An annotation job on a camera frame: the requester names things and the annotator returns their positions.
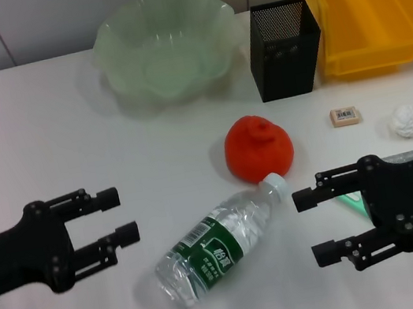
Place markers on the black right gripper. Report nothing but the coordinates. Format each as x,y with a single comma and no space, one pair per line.
409,194

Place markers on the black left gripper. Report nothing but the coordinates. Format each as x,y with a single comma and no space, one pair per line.
17,260

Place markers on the orange fruit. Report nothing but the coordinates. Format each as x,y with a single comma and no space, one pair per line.
258,153

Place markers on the clear plastic water bottle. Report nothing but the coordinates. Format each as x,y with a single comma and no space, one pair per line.
215,249

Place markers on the white paper ball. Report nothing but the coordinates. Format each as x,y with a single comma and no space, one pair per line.
408,120

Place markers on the mint green pen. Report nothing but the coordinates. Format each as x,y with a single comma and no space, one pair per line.
353,204

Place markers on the small beige eraser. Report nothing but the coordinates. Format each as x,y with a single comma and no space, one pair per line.
347,117

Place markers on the black mesh pen holder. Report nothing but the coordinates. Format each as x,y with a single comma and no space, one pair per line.
283,65

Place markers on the green glass fruit bowl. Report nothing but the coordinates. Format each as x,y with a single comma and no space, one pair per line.
168,49

